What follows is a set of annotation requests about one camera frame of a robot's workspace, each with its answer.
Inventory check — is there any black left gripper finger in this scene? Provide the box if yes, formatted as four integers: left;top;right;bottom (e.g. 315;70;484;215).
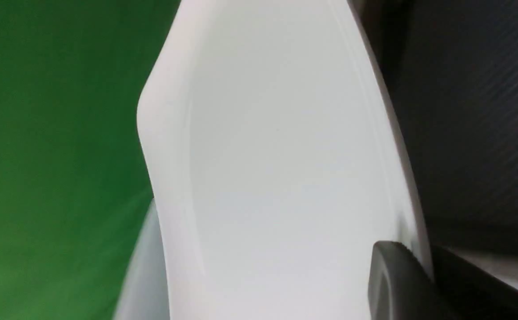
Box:
367;241;458;320

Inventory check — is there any white square rice plate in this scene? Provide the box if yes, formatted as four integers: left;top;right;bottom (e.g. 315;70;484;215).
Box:
137;0;432;320

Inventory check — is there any black serving tray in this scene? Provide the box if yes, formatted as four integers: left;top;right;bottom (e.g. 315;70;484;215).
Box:
353;0;518;255

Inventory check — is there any large white plastic tub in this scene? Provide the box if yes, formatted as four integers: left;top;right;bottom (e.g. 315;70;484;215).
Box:
112;201;171;320

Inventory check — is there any green backdrop cloth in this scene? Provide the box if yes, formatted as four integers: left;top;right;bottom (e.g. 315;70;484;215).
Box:
0;0;179;320

